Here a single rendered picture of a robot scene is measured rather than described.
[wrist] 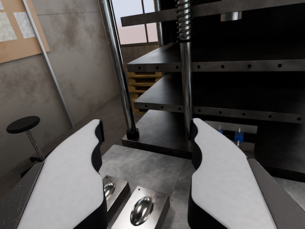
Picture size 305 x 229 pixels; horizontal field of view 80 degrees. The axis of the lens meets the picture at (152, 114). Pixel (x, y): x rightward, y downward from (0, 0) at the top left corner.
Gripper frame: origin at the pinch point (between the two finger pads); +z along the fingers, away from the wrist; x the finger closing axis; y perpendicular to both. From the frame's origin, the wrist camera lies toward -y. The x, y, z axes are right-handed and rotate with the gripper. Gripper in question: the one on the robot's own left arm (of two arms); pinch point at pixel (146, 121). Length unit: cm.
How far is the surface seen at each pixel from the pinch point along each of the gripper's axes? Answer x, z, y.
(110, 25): -18, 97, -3
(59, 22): -134, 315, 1
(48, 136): -152, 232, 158
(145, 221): -1, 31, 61
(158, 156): 7, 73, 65
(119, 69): -16, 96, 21
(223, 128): 43, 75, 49
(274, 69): 56, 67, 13
